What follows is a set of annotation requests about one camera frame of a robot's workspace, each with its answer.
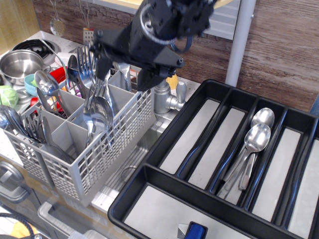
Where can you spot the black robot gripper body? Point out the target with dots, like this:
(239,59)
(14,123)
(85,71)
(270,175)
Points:
(145,41)

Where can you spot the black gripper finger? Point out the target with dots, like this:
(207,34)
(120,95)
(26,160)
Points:
(103,65)
(149,78)

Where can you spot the big steel spoon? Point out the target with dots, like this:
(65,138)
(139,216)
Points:
(98,116)

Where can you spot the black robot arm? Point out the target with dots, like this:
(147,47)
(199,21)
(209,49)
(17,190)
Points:
(197,13)

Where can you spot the steel spoon upright left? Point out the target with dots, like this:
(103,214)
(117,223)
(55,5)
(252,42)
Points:
(49,86)

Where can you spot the grey plastic cutlery basket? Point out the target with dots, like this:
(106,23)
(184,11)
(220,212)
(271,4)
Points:
(93,164)

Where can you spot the upper steel spoon in tray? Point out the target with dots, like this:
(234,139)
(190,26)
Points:
(265,116)

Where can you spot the steel spoon in tray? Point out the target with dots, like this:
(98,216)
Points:
(265,116)
(255,140)

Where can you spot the lower steel spoon in tray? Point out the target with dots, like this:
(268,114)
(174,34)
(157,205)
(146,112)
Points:
(255,140)

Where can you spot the black cutlery tray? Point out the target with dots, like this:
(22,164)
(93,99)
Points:
(178,181)

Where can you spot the steel fork rear right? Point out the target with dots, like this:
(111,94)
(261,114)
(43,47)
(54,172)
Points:
(124,68)

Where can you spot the yellow toy corn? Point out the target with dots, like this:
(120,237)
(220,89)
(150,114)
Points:
(172,81)

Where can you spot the tall steel fork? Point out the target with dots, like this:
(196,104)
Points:
(102,90)

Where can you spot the silver curved faucet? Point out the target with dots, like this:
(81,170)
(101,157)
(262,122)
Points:
(164,101)

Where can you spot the small hanging grater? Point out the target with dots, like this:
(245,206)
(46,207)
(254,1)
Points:
(87,35)

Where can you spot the round wooden shelf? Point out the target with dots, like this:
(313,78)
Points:
(136,3)

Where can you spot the red toy item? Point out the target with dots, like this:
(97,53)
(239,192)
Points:
(58,74)

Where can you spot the hanging steel skimmer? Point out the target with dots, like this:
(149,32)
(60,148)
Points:
(56,25)

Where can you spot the black stove burner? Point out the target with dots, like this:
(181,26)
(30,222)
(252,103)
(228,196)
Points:
(35,45)

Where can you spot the light blue toy cup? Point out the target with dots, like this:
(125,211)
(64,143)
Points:
(30,85)

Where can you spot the steel pot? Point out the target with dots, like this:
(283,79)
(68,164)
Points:
(17,64)

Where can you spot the green toy cabbage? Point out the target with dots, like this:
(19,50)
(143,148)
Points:
(9,96)

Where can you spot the grey vertical pole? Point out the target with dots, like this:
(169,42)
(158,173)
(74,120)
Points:
(244,19)

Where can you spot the blue object at bottom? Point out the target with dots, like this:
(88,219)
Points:
(191,231)

